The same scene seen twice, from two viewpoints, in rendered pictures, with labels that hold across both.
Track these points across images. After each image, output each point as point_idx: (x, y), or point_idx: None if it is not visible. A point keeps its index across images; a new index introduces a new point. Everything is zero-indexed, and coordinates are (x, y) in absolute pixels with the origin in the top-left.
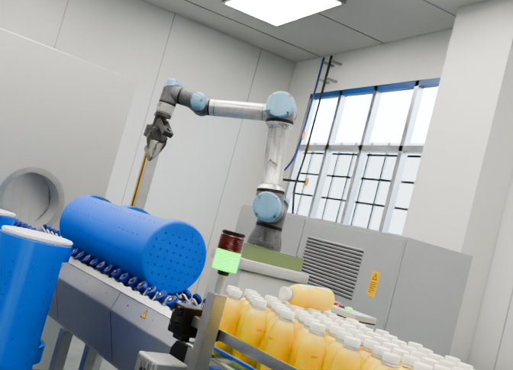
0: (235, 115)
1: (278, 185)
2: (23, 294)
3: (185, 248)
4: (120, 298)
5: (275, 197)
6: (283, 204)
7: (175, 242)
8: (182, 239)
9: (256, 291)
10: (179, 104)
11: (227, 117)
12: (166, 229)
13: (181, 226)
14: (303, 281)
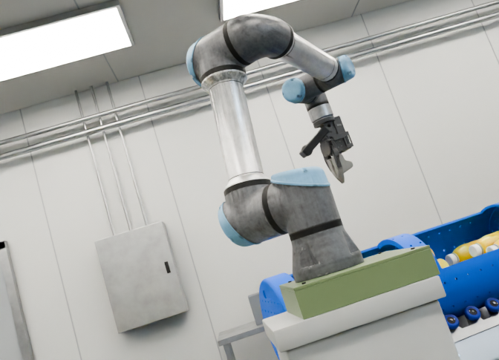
0: (301, 70)
1: (228, 182)
2: None
3: (275, 313)
4: None
5: (219, 208)
6: (261, 195)
7: (269, 309)
8: (269, 302)
9: None
10: (307, 103)
11: (316, 72)
12: (260, 295)
13: (263, 286)
14: (277, 347)
